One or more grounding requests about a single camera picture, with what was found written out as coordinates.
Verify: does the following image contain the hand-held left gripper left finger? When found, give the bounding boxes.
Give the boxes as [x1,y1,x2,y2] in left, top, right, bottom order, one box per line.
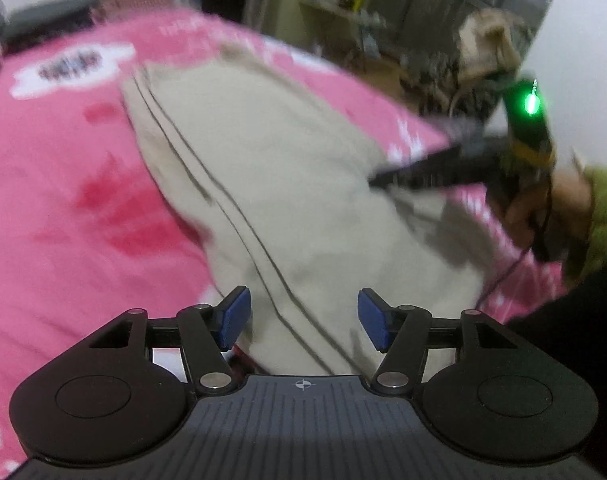
[88,285,252,395]

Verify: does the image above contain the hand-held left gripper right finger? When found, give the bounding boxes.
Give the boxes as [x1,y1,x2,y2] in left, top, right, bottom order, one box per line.
[358,287,517,395]

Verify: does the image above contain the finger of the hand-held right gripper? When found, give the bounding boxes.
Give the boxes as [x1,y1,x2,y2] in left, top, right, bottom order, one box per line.
[368,145,467,189]

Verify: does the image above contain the beige pants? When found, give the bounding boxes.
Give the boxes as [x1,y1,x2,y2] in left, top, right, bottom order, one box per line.
[120,45,489,376]

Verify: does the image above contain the person's right hand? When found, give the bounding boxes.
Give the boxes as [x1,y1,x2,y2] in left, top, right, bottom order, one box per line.
[503,170,595,256]

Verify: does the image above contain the cluttered shelf table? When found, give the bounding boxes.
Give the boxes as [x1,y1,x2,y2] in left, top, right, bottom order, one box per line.
[298,0,400,57]

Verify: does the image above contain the pink floral blanket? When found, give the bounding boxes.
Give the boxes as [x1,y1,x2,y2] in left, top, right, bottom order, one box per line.
[0,10,569,480]

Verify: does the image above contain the dark grey folded garment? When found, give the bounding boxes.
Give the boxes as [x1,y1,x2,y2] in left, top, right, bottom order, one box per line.
[3,0,97,44]

